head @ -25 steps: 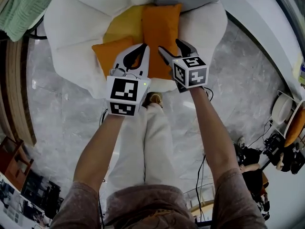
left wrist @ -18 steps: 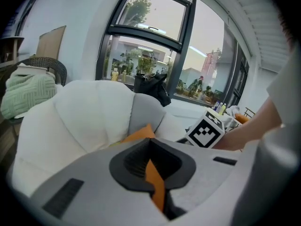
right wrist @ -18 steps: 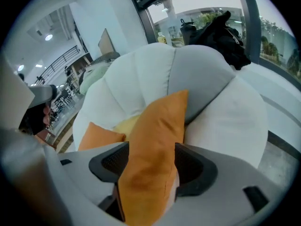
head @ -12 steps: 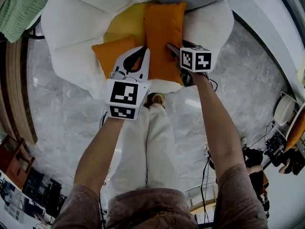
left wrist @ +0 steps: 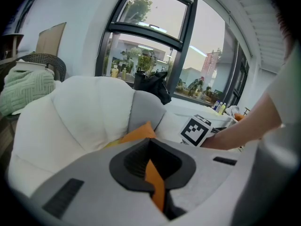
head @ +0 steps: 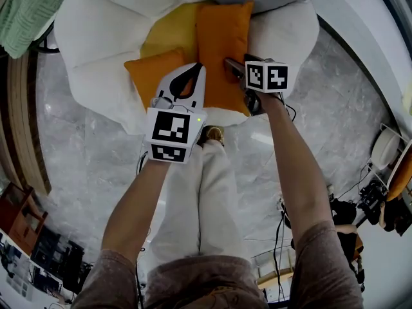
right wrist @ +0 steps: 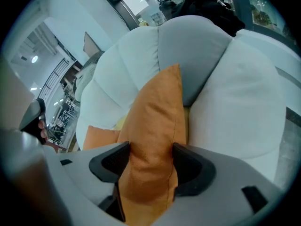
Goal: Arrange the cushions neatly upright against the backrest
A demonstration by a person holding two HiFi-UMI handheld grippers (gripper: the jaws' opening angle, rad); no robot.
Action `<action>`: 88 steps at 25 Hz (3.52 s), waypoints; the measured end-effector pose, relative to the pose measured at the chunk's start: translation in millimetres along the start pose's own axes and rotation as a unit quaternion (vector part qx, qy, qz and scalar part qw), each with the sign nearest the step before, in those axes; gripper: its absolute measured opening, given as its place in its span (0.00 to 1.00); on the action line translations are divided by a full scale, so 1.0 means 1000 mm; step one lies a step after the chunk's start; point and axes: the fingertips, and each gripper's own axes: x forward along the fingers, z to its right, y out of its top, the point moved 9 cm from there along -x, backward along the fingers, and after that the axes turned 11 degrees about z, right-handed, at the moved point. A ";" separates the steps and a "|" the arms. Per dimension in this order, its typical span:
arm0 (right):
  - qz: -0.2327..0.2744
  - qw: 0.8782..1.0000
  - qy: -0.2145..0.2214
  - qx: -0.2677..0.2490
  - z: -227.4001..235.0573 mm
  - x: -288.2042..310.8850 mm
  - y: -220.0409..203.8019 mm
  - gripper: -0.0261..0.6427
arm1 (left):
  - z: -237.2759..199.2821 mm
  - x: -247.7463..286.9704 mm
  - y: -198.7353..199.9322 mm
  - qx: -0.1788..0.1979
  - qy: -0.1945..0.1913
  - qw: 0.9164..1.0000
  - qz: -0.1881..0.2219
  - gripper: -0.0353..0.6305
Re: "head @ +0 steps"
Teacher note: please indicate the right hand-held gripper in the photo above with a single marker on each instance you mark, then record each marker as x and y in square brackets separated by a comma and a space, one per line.
[267, 76]

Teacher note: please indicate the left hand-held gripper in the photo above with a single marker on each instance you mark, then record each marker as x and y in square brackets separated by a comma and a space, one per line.
[170, 127]

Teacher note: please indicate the large orange pillow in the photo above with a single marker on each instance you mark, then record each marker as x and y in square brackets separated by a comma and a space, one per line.
[222, 34]

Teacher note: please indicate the small orange pillow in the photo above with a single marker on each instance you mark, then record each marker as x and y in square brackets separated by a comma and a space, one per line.
[148, 76]

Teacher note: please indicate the white flower-shaped chair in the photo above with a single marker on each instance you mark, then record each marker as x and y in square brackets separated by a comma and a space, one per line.
[106, 21]

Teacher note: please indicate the person's right forearm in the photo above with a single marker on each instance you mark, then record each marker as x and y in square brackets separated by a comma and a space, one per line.
[296, 172]

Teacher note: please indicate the person's left forearm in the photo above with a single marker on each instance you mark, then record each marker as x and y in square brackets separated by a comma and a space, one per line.
[135, 211]

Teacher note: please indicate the person's tan shoe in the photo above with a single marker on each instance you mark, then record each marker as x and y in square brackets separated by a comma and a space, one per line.
[212, 134]

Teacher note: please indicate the yellow round seat cushion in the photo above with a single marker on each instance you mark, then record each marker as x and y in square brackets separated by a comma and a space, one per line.
[174, 27]

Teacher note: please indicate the person's cream trousers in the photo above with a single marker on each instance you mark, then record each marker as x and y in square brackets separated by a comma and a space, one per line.
[215, 204]

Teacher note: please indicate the dark wicker chair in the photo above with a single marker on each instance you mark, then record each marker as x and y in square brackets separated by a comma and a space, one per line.
[48, 49]

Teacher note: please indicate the wooden plank platform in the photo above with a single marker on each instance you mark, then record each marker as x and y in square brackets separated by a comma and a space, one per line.
[19, 124]

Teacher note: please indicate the white round chair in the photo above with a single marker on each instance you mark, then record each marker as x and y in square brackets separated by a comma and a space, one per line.
[384, 148]

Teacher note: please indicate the green knitted blanket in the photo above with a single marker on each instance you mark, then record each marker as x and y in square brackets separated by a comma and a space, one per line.
[25, 14]

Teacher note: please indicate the pale yellow paper sheet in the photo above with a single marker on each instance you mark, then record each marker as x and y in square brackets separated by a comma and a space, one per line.
[408, 97]

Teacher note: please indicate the person's brown printed shirt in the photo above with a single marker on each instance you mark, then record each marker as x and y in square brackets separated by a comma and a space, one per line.
[199, 282]

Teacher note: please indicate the orange chair cushion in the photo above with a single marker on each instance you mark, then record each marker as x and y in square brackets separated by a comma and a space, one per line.
[402, 179]

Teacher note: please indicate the red-brown wooden cabinet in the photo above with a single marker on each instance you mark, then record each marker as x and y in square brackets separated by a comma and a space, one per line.
[19, 217]

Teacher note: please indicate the black equipment pile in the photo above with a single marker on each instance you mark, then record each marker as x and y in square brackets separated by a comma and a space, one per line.
[58, 256]

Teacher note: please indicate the black window frame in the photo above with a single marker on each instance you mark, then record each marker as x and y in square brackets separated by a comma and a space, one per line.
[397, 11]

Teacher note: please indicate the black camera rig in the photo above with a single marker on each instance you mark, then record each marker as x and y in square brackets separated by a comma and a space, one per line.
[371, 193]

